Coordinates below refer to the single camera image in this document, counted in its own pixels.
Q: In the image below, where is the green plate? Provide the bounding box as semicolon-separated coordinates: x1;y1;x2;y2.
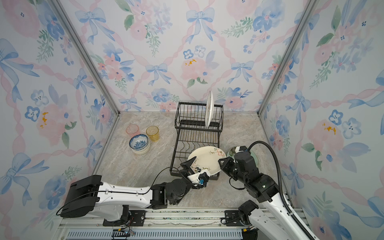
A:
227;146;259;167

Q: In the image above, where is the white floral plate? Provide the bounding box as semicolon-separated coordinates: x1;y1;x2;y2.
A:
205;91;215;128

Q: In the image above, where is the cream plate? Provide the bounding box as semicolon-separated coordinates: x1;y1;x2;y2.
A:
188;146;227;175

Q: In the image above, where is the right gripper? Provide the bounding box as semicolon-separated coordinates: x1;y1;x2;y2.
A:
218;156;249;186

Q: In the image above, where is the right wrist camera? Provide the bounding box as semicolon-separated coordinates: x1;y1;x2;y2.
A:
235;146;249;154

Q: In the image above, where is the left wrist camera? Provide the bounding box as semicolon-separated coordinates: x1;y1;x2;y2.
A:
188;170;211;185

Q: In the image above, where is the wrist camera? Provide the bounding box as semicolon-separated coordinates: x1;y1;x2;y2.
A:
188;170;211;185
235;146;249;154

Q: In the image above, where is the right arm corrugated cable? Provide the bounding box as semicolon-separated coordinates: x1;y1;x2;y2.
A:
247;140;316;240

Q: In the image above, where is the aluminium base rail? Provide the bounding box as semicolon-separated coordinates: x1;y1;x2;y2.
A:
58;206;314;240

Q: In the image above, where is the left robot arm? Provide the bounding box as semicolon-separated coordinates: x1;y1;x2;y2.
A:
56;160;211;222

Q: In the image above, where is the yellow glass cup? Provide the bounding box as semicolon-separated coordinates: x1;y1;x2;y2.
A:
146;126;160;142

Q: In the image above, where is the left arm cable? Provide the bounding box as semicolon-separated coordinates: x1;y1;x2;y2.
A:
56;166;181;217

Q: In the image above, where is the white blue floral bowl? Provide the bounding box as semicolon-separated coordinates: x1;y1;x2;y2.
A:
129;134;149;151

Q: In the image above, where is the black wire dish rack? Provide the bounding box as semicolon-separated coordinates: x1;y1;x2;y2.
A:
170;102;224;177

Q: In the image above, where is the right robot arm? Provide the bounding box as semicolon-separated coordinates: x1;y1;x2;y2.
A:
218;151;318;240

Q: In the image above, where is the pink glass cup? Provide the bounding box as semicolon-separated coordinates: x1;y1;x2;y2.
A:
126;124;141;138

